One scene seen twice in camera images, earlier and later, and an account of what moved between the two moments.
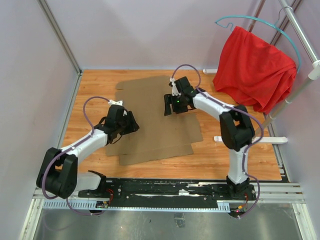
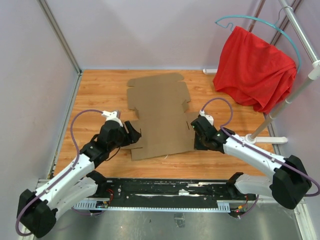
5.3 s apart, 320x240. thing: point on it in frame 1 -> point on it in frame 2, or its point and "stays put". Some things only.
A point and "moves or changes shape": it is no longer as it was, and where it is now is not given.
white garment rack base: [263, 139] stays put
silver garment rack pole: [315, 74] stays put
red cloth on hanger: [250, 69] stays put
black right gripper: [169, 99] -> [197, 145]
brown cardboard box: [159, 136] moves or changes shape
